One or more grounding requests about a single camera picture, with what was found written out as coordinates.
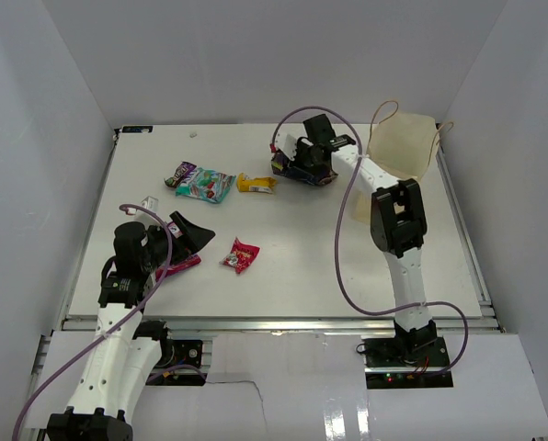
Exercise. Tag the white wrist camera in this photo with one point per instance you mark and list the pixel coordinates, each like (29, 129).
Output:
(150, 203)
(289, 147)

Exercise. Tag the magenta Fox's candy bag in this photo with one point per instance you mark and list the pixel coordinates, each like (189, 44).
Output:
(190, 262)

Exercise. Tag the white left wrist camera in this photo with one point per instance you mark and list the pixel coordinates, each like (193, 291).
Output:
(150, 203)

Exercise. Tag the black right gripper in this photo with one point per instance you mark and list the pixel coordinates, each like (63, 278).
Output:
(301, 145)

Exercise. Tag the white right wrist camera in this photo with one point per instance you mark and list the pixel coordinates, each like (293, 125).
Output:
(289, 147)

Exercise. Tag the red small candy packet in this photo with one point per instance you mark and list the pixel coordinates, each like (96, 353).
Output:
(241, 256)

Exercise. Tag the brown paper bag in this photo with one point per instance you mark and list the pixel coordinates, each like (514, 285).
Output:
(404, 144)

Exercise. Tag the dark purple chips bag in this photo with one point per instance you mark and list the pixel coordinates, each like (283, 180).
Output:
(318, 175)

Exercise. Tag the teal candy bag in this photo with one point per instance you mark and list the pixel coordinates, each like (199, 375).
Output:
(205, 185)

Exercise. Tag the purple chocolate candy packet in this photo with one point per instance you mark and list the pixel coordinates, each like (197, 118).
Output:
(180, 174)

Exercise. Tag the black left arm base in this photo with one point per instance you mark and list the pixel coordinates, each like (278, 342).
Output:
(178, 364)

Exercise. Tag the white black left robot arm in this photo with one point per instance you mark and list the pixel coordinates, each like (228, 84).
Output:
(127, 348)

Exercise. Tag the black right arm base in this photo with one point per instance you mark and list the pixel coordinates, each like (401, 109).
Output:
(386, 368)

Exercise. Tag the aluminium table frame rail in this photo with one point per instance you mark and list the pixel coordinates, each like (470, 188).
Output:
(488, 323)

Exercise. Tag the yellow snack wrapper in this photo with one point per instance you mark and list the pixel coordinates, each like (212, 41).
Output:
(247, 184)

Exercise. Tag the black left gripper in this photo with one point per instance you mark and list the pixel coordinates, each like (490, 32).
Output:
(194, 238)

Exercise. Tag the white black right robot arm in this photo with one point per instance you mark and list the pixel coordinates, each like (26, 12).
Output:
(398, 225)

